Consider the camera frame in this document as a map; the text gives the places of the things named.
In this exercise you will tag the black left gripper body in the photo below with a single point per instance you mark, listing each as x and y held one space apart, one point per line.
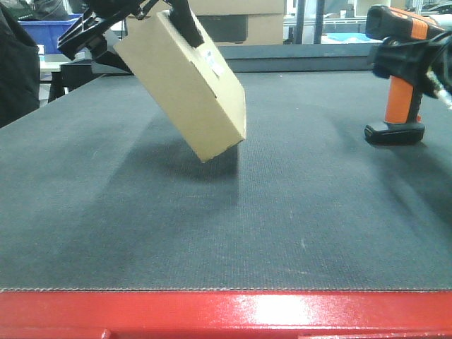
89 30

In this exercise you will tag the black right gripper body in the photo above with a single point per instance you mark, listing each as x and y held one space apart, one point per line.
424 64

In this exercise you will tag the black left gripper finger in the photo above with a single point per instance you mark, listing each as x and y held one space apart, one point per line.
182 19

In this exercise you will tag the lower cardboard box black print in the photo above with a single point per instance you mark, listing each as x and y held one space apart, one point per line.
265 29

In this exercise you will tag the blue tray background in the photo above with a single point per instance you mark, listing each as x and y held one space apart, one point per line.
347 38

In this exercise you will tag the person in black clothing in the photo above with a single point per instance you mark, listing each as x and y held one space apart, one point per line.
20 70

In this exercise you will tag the large upper cardboard box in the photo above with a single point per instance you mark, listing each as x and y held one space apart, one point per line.
236 7

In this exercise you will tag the white barcode label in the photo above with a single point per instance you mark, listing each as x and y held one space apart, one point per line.
216 68

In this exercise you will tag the blue plastic bin background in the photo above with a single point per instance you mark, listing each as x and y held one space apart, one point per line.
47 33

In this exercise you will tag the orange black barcode scanner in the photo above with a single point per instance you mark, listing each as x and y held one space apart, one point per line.
402 124

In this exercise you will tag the tan cardboard package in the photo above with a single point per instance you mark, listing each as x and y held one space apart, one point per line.
209 112

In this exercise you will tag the red metal conveyor table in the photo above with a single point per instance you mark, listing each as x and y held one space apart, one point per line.
178 314

